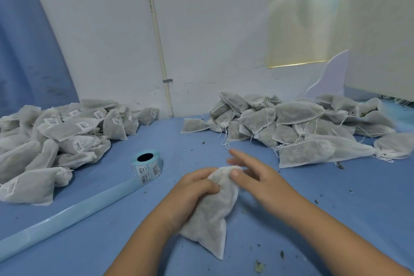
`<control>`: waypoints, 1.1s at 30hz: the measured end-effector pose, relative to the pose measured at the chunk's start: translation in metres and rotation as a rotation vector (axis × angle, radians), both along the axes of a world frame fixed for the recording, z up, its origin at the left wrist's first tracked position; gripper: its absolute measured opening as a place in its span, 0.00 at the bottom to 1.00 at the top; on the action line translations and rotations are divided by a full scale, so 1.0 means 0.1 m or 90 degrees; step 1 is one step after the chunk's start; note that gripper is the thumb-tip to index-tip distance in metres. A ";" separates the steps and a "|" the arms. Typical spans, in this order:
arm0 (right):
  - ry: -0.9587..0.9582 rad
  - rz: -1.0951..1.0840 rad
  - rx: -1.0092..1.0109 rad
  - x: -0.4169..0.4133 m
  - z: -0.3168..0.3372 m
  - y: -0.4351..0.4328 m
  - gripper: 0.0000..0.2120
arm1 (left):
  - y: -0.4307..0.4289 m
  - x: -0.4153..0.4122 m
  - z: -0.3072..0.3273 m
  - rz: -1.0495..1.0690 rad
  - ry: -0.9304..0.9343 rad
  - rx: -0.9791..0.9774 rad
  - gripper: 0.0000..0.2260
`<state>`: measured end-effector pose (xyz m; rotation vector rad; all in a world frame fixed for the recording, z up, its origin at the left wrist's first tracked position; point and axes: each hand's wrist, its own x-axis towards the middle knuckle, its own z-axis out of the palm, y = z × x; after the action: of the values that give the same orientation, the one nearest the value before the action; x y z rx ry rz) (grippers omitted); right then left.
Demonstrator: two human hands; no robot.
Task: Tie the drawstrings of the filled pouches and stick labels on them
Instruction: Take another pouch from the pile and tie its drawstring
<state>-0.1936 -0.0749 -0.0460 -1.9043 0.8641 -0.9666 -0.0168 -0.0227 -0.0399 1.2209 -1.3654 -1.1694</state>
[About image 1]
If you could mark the white curved board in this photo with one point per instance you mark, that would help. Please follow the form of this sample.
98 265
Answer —
330 78

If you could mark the grey pipe clamp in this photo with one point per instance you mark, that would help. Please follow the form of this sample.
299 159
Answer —
167 80

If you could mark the dried herb crumb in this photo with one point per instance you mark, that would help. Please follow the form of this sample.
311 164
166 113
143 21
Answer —
259 266

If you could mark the pile of unlabelled herb bags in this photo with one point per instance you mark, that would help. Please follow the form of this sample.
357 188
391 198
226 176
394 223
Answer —
297 124

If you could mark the white herb bag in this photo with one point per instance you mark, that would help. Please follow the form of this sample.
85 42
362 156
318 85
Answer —
213 211

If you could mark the white wall pipe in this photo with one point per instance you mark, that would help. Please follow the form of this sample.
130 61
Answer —
158 27

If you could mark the blue curtain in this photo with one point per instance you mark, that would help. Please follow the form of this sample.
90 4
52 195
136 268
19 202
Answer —
29 33

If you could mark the person's right forearm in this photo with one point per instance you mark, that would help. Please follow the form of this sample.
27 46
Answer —
349 243

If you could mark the pile of labelled herb bags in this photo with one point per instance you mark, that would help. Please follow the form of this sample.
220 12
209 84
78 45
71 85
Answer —
58 143

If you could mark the person's right hand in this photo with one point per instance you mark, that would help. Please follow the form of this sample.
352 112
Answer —
265 182

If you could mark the blue label roll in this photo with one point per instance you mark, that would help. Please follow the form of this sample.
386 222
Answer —
147 164

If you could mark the large beige panel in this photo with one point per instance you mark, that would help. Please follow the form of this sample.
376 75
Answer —
381 27

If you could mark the person's left hand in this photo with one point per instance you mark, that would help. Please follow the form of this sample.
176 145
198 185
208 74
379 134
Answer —
184 198

